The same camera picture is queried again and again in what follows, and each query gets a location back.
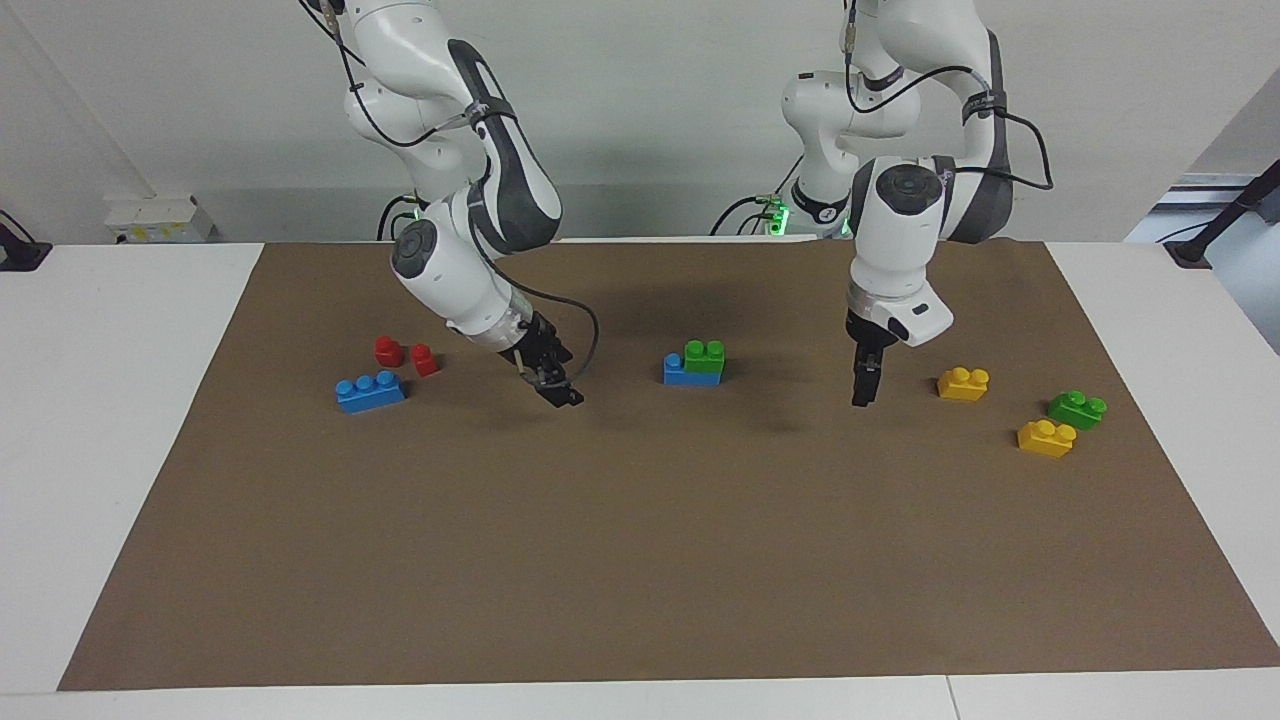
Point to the black stand with pole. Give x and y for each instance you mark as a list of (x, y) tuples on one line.
[(1215, 225)]

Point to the small red toy block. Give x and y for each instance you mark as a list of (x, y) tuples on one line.
[(388, 351), (425, 361)]

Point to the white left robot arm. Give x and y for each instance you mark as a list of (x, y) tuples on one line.
[(895, 240)]

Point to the blue three-stud toy block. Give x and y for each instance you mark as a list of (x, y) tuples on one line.
[(370, 393), (678, 376)]

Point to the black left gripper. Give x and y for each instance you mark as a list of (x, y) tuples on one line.
[(865, 340)]

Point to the brown table mat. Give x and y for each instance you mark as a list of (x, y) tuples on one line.
[(640, 520)]

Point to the yellow two-stud toy block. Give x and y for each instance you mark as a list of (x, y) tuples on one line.
[(1046, 440), (963, 385)]

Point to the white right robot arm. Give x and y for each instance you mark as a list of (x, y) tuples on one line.
[(450, 270)]

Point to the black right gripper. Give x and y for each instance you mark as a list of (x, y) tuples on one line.
[(533, 345)]

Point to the white wall power strip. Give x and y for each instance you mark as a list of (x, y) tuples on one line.
[(155, 218)]

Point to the black table clamp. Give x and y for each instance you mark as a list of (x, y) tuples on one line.
[(18, 252)]

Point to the green two-stud toy block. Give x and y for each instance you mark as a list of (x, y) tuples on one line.
[(1077, 411), (705, 360)]

